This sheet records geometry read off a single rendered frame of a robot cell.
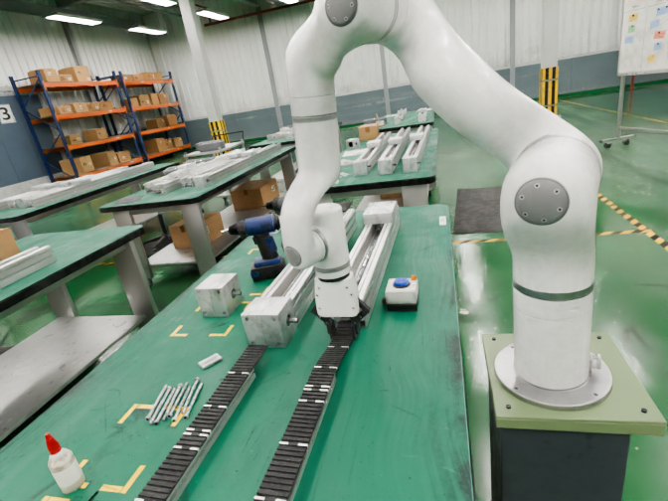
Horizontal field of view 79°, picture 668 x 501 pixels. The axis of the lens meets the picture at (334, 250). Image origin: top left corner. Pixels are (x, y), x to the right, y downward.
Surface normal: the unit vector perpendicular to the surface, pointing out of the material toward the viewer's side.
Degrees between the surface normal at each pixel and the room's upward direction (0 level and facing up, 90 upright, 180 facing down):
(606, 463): 90
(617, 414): 1
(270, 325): 90
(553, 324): 90
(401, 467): 0
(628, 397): 1
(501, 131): 130
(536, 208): 96
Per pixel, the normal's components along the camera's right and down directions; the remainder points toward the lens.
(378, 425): -0.15, -0.92
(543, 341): -0.59, 0.38
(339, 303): -0.25, 0.36
